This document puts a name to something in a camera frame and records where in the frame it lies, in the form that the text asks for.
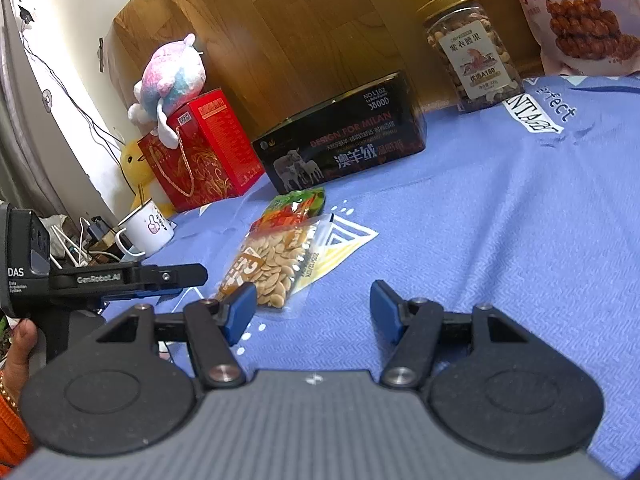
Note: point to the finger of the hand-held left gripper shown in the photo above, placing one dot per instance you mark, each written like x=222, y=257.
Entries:
x=170, y=276

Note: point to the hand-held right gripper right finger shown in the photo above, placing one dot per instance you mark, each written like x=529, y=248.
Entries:
x=387, y=310

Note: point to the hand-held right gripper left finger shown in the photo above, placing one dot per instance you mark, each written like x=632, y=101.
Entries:
x=240, y=310

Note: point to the clear seed snack packet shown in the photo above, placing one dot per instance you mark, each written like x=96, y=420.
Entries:
x=272, y=265

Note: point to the person's left forearm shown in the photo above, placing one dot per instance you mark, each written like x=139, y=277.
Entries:
x=10, y=430

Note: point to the person's left hand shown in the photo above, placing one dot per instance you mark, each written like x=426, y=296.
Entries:
x=20, y=345

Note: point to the white enamel mug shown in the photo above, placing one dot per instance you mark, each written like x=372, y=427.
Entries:
x=150, y=230

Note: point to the black power adapter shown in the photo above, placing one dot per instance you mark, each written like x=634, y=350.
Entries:
x=98, y=229

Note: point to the yellow duck plush toy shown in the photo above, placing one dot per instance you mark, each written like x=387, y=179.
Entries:
x=135, y=165

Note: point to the red gift box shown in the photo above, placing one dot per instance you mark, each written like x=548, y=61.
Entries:
x=210, y=160

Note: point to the blue printed blanket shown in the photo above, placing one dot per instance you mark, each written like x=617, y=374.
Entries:
x=475, y=210

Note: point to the black cardboard box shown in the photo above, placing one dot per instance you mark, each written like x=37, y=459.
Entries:
x=350, y=135

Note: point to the pastel plush toy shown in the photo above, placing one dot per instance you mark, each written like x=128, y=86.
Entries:
x=170, y=75

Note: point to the clear plastic nut jar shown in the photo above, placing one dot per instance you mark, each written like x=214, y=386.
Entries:
x=470, y=50

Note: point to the wooden panel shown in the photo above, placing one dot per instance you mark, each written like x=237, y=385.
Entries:
x=300, y=25

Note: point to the large pink snack bag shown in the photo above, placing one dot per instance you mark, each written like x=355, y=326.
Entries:
x=575, y=20

